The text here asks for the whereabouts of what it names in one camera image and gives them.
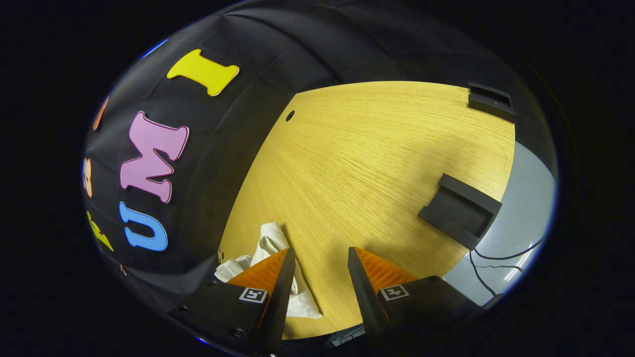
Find black backdrop cloth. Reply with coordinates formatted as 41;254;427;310
82;0;559;318

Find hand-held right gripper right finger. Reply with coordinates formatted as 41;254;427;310
347;246;485;346

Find black cable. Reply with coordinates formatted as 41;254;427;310
471;238;546;261
468;250;498;298

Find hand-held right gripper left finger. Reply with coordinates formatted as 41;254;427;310
169;247;297;356

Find white jeans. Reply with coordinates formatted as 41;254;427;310
214;222;323;319

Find black plastic gripper stand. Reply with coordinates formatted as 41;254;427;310
468;82;516;123
418;174;503;250

